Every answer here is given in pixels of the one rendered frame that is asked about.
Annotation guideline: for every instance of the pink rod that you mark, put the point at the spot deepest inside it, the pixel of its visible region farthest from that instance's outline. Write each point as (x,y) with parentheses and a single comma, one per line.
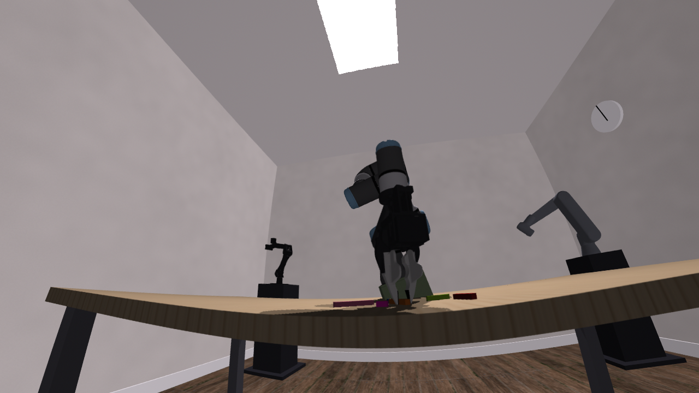
(353,303)

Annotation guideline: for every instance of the red rod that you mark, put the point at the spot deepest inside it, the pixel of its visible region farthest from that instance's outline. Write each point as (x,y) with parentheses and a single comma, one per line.
(465,296)

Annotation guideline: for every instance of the lime green rod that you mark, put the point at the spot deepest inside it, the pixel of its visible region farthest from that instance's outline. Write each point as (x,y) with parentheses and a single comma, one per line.
(437,297)

